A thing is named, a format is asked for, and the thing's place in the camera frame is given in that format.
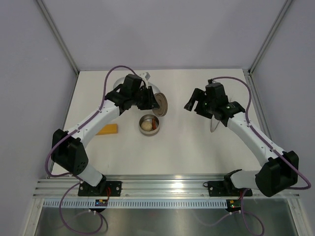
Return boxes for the white slotted cable duct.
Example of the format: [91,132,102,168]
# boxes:
[43,199,227,209]

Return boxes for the yellow wooden block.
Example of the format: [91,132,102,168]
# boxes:
[97,123,118,135]

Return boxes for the metal tongs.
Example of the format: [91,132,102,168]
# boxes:
[210,117,221,133]

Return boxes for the orange sausage toy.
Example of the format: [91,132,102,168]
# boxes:
[152,118,158,130]

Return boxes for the right side aluminium rail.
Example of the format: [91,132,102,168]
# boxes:
[242,69,279,145]

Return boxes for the round metal lunch box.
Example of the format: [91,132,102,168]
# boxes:
[138,114,160,136]

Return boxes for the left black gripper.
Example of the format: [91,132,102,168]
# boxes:
[131,86,160,111]

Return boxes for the white oval plate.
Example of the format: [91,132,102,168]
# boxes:
[113,76,160,95]

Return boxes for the purple cable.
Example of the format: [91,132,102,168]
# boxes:
[191,76,312,234]
[45,65,138,234]

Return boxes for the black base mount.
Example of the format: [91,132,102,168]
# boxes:
[78,181,122,197]
[203,180,245,197]

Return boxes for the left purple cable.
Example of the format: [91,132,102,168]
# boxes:
[45,65,138,234]

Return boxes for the beige bun toy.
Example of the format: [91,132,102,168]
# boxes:
[140,120,152,132]

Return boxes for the left aluminium frame post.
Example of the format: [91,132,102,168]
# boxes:
[34,0,80,77]

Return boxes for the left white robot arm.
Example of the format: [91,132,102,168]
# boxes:
[49,72,160,196]

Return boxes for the aluminium rail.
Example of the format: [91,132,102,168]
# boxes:
[242,69,279,145]
[33,174,300,199]

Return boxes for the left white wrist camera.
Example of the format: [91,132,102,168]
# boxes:
[139,72,151,81]

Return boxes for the aluminium front rail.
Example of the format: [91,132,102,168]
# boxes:
[33,174,300,199]

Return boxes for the aluminium frame post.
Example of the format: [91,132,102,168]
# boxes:
[34,0,80,77]
[248,0,295,76]

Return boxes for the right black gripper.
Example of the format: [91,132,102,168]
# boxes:
[185,88,216,119]

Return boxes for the right aluminium frame post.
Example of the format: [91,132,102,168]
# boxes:
[248,0,295,76]

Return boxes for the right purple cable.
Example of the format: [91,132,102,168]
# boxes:
[191,76,312,234]

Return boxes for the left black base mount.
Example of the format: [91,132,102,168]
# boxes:
[78,181,122,197]

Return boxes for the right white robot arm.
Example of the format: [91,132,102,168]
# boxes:
[184,82,299,197]

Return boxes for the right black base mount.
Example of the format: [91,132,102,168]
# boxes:
[203,180,245,197]

